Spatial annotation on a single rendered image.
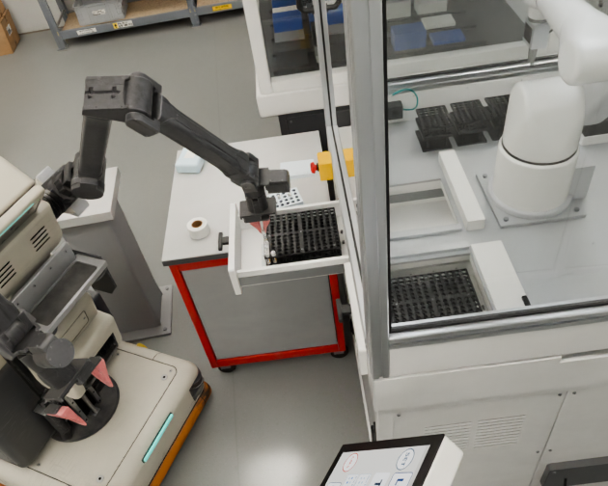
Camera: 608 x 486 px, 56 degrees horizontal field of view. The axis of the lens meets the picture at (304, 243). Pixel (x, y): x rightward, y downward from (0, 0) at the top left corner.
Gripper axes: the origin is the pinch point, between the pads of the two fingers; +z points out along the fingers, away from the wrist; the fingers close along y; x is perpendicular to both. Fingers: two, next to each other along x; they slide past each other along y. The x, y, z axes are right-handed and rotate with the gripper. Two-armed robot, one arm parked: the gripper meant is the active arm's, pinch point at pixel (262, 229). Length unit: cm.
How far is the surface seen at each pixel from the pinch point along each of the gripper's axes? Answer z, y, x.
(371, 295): -30, -24, 52
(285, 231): 8.4, -5.7, -6.5
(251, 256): 11.5, 5.3, -1.1
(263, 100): 9, -1, -82
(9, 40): 95, 229, -373
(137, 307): 80, 68, -43
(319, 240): 4.7, -15.9, 2.7
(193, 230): 15.7, 25.3, -19.8
